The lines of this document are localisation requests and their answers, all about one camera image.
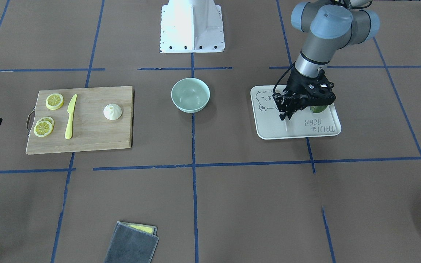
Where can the yellow plastic knife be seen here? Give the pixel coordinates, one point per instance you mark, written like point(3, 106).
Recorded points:
point(71, 111)

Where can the white steamed bun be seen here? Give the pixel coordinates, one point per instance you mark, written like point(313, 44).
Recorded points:
point(112, 112)

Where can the green avocado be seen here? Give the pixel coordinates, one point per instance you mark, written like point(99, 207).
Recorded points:
point(318, 109)

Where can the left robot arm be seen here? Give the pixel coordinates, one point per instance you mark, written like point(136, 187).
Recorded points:
point(331, 25)

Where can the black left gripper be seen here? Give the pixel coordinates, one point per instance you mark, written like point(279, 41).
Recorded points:
point(295, 84)

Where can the upper lemon slice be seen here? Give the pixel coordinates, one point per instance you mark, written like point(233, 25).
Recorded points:
point(54, 101)

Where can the middle lemon slice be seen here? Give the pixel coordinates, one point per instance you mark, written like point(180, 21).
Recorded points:
point(48, 119)

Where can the lower lemon slice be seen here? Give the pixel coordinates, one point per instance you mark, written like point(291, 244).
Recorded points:
point(43, 128)

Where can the white divided bear tray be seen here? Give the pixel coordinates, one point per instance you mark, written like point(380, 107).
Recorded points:
point(303, 123)

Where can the bamboo cutting board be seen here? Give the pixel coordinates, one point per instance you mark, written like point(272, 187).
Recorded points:
point(91, 130)

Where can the lemon slice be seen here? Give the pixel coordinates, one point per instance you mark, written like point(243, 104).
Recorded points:
point(43, 128)
point(48, 119)
point(54, 101)

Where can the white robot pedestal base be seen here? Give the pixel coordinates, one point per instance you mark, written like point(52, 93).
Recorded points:
point(191, 26)

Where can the mint green bowl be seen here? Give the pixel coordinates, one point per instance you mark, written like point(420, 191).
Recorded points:
point(190, 95)

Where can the grey and yellow cloth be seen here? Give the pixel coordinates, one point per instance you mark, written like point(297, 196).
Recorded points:
point(132, 243)

